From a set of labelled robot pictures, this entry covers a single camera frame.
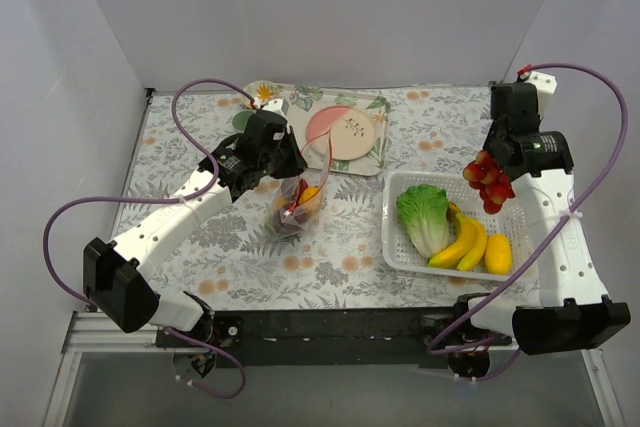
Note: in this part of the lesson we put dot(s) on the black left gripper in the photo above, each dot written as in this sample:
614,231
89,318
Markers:
291,156

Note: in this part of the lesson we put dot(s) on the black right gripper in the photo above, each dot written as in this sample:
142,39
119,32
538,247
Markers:
498,148

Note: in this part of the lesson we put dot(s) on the red apple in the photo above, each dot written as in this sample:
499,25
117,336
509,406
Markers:
302,186

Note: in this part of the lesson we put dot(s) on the clear orange-zip bag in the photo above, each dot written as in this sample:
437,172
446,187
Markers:
286,197

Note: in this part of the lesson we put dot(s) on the brown passion fruit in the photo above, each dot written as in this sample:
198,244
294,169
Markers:
289,222

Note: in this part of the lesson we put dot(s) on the lychee bunch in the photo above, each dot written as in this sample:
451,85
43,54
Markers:
490,181

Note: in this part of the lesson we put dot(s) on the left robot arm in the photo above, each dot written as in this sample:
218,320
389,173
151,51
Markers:
116,274

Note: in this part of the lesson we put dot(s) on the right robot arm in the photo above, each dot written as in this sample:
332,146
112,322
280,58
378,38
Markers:
574,311

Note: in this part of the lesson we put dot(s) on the green cup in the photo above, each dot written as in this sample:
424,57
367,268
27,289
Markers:
240,120

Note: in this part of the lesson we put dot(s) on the pink cream plate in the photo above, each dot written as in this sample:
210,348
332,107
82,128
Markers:
350,131

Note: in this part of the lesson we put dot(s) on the flower-print bowl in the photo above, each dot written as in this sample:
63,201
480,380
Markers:
263,91

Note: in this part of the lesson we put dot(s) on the leaf-print serving tray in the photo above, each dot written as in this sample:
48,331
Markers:
304,101

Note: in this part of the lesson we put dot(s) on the floral table mat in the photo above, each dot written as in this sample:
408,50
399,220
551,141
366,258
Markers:
338,262

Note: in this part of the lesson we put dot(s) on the green lettuce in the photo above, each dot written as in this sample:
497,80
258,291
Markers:
422,210

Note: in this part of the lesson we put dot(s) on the yellow banana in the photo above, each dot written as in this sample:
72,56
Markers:
468,249

